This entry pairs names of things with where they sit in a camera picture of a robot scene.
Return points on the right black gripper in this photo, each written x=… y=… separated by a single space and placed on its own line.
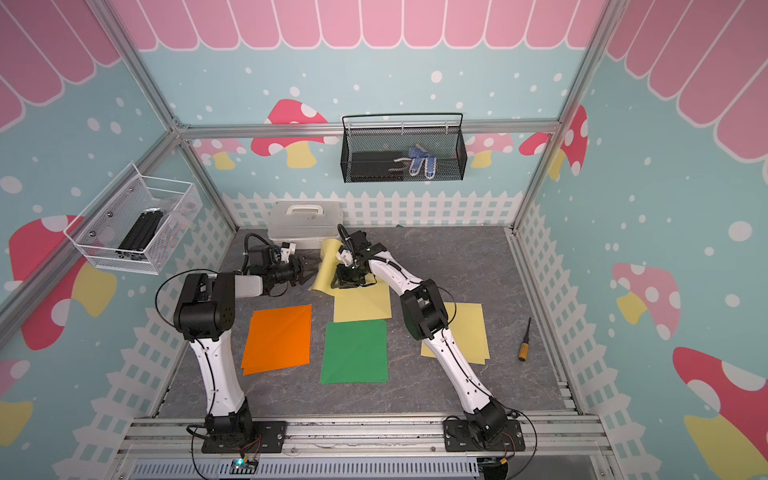
x=341 y=282

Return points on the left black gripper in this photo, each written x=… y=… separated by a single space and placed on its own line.
x=296 y=270

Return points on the orange paper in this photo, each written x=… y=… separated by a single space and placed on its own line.
x=278 y=339

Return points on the small green paper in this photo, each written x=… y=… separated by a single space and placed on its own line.
x=355 y=352

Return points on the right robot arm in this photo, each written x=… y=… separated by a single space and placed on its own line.
x=427 y=320

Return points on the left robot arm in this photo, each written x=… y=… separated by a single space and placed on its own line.
x=205 y=314

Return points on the white plastic storage box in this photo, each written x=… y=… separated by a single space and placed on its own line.
x=307 y=224

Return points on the blue white item in basket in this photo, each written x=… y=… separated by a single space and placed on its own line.
x=418 y=161

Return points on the black box in white basket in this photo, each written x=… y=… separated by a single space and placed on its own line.
x=140 y=235

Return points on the small brown object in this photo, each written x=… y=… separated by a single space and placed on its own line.
x=524 y=348

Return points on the small green circuit board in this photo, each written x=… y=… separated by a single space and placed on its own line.
x=243 y=466

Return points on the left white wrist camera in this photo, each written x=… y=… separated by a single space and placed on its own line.
x=283 y=252

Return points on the black wire wall basket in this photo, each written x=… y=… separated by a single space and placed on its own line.
x=405 y=147

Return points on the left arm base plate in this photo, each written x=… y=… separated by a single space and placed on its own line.
x=264 y=437

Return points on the white wire wall basket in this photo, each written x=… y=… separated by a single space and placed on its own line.
x=100 y=228

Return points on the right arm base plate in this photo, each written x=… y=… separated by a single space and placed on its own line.
x=458 y=437

